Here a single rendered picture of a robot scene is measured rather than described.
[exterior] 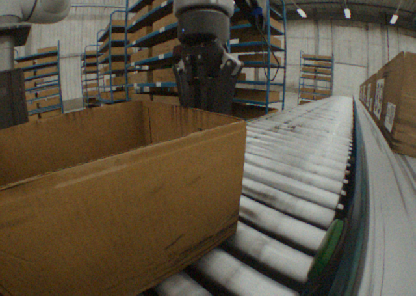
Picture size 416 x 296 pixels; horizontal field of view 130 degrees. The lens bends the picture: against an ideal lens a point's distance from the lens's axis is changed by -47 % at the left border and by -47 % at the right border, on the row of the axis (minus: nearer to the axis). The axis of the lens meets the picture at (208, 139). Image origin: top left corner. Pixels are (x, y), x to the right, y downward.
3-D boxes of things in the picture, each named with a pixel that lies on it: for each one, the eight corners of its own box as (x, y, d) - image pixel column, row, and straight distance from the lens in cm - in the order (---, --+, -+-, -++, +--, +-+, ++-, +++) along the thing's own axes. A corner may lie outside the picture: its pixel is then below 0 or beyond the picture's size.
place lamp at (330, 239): (316, 246, 27) (337, 205, 22) (325, 249, 27) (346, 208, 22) (296, 286, 22) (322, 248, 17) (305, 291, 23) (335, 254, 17)
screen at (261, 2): (251, 78, 110) (257, -13, 124) (281, 82, 108) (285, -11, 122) (225, 76, 63) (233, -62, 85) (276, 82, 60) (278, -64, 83)
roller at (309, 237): (162, 157, 60) (153, 148, 58) (333, 239, 37) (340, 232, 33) (152, 168, 60) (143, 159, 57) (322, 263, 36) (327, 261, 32)
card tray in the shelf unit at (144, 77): (130, 84, 197) (129, 74, 197) (156, 81, 209) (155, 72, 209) (146, 82, 159) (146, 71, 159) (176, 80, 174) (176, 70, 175)
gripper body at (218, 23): (242, 18, 29) (241, 78, 28) (201, 27, 35) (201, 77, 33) (205, 3, 24) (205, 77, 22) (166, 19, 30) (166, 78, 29)
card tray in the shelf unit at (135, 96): (131, 103, 196) (130, 93, 196) (156, 99, 210) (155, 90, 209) (150, 106, 160) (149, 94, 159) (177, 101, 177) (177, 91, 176)
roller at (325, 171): (214, 143, 76) (214, 131, 74) (346, 186, 59) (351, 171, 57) (205, 146, 73) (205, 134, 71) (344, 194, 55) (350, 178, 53)
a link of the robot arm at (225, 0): (203, 0, 37) (203, 29, 35) (161, -12, 32) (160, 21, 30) (245, -13, 32) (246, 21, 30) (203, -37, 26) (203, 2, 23)
